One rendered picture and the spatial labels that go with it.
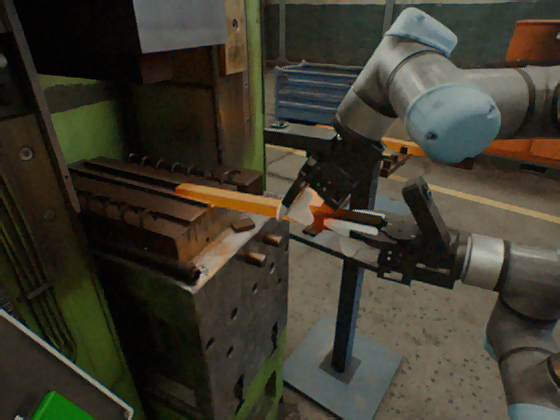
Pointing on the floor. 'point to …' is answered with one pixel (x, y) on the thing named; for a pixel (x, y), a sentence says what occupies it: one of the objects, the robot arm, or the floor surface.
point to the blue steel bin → (312, 90)
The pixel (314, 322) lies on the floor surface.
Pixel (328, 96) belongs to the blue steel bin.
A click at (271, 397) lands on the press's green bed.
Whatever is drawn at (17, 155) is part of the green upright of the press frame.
